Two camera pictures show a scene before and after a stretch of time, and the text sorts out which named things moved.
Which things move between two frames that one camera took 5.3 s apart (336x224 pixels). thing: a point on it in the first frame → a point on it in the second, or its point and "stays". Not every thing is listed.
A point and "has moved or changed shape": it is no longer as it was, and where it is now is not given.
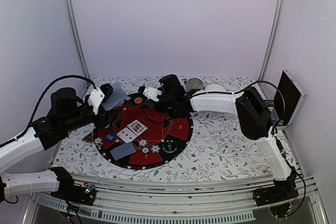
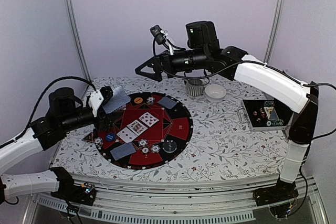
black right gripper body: [169, 99] → [165, 59]
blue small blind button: [109, 137] stays
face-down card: [121, 151] stays
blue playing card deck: [117, 96] has moved or changed shape
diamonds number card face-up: [126, 135] stays
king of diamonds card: [137, 127] stays
